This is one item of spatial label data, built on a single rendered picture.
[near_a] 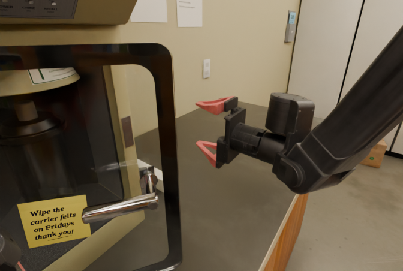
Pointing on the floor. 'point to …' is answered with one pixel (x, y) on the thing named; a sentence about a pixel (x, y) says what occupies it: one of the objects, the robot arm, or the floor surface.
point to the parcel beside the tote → (375, 155)
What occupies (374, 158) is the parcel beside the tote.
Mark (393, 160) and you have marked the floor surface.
